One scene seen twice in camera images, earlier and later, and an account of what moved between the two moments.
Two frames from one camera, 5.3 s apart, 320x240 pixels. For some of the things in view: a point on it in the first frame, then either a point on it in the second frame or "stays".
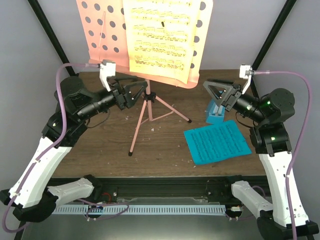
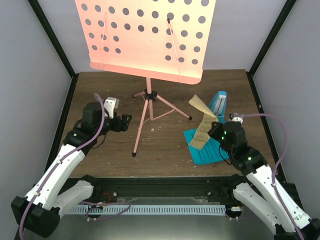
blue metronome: (214, 114) stays
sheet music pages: (160, 36) → (209, 117)
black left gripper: (130, 100) → (124, 125)
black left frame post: (37, 9) stays
